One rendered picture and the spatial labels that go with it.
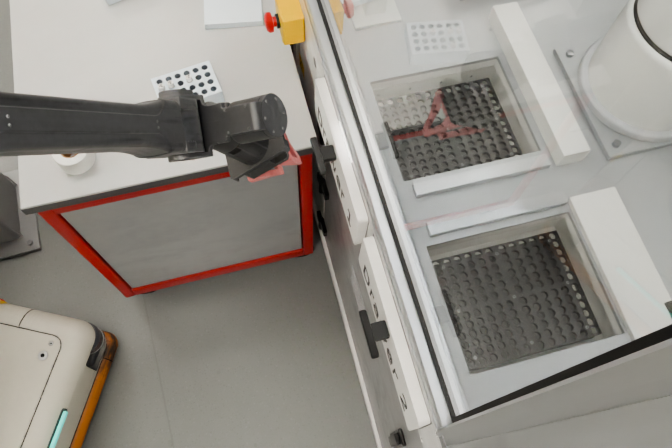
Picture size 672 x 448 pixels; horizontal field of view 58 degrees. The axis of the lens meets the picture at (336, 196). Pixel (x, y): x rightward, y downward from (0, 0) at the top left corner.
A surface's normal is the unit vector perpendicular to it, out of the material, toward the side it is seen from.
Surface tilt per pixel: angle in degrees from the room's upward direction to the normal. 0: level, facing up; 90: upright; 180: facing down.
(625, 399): 90
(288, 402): 0
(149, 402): 0
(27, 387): 0
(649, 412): 90
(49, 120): 70
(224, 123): 41
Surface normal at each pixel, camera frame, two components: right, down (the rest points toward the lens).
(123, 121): 0.95, -0.13
